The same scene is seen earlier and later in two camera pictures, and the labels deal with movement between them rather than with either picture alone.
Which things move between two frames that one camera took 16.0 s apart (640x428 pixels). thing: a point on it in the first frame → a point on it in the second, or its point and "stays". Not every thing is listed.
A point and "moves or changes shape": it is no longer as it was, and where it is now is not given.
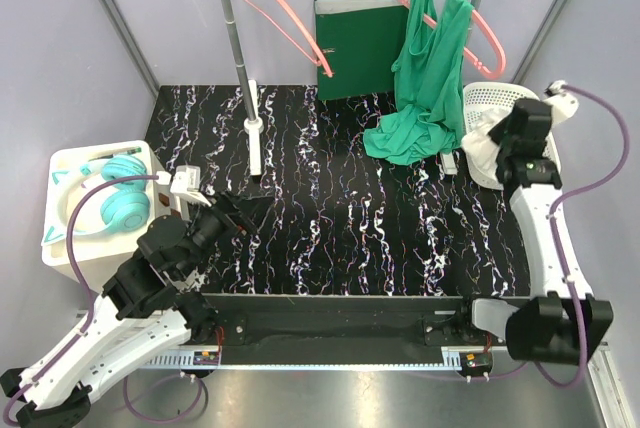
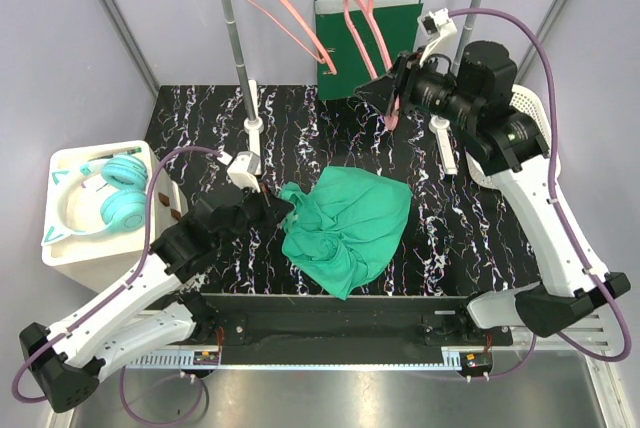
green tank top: x=426 y=121 → x=345 y=227
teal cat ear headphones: x=125 y=208 stays
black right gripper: x=497 y=131 → x=406 y=73
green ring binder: x=360 y=39 stays
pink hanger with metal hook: x=319 y=53 moves or changes shape
